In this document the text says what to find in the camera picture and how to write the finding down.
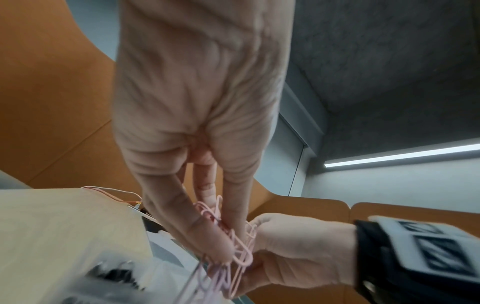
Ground person's left hand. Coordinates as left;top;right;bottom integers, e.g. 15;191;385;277
113;0;293;263

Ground person's right hand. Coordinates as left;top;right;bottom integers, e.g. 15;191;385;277
228;212;362;299

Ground chain of pink paper clips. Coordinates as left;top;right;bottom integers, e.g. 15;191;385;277
176;194;260;304

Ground low orange padded backrest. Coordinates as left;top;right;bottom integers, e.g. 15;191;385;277
249;177;352;222
349;202;480;238

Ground grey framed window blind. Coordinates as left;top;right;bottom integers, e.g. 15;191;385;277
262;80;328;197

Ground white wrist box black markers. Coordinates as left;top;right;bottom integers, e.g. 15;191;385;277
369;216;480;278

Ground linear ceiling light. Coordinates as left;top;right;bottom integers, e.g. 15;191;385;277
324;143;480;169

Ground white electronic board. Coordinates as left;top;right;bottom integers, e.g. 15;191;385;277
127;204;177;238

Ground tall orange padded backrest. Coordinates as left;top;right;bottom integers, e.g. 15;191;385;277
0;0;145;191

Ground black wrist strap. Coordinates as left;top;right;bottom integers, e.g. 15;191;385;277
353;219;480;304

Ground thin orange and white wires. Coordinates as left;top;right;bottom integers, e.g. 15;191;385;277
81;186;144;206

